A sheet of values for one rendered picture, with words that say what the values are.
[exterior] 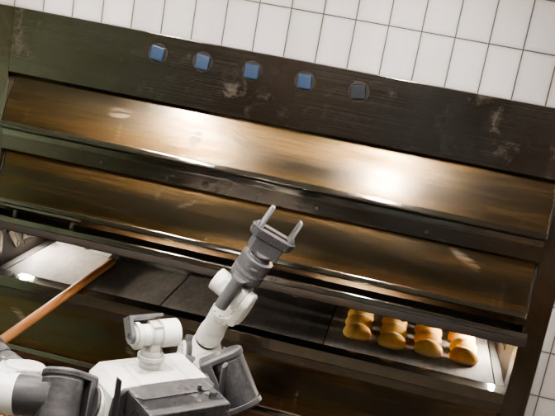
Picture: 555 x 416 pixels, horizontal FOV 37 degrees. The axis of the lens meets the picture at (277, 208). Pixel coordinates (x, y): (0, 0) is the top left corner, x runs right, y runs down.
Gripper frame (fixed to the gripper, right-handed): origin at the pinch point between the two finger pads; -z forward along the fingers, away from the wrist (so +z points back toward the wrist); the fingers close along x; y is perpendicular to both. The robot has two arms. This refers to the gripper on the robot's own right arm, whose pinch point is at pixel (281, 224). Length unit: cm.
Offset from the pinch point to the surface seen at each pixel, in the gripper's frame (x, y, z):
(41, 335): 33, 62, 102
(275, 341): -33, 46, 53
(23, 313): 42, 67, 100
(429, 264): -58, 42, 1
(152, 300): 6, 66, 71
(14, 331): 43, 20, 78
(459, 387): -88, 32, 29
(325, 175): -16, 52, -4
